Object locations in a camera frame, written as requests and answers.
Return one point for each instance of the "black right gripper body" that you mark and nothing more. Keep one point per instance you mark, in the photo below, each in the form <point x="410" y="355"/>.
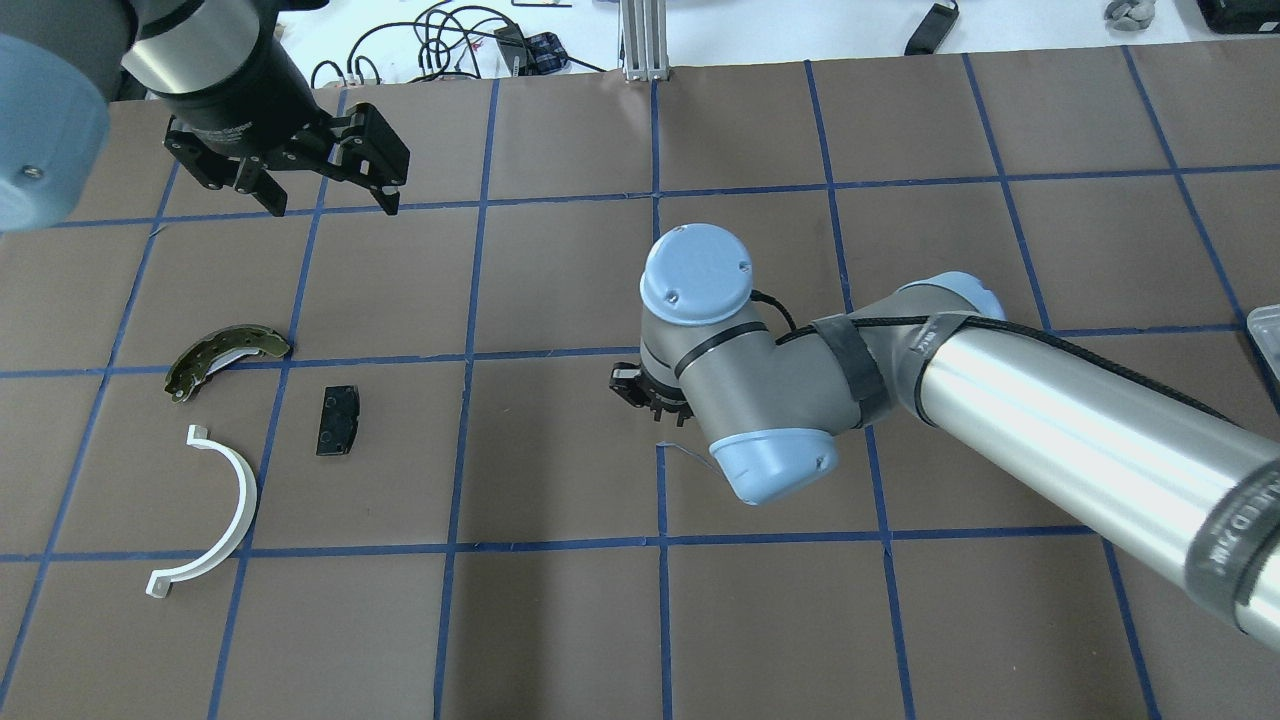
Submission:
<point x="634" y="386"/>

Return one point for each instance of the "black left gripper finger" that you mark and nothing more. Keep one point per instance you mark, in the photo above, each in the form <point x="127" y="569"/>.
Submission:
<point x="271" y="196"/>
<point x="387" y="196"/>

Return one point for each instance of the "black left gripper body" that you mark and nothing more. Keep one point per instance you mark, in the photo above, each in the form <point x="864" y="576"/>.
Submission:
<point x="243" y="100"/>

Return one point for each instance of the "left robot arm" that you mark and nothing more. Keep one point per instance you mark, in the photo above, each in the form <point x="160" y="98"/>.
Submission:
<point x="240" y="109"/>

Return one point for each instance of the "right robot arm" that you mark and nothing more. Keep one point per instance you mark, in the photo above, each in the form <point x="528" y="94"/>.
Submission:
<point x="1168" y="480"/>

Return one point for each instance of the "silver ribbed metal tray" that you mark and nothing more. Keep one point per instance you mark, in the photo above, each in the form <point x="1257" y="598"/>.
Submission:
<point x="1263" y="325"/>

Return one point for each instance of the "olive metal brake shoe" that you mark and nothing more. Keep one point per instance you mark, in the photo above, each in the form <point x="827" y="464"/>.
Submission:
<point x="216" y="351"/>

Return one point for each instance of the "black brake pad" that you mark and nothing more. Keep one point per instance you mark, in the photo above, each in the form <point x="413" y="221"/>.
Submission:
<point x="338" y="422"/>

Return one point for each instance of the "aluminium frame post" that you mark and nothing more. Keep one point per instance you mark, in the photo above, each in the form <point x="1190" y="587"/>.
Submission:
<point x="643" y="40"/>

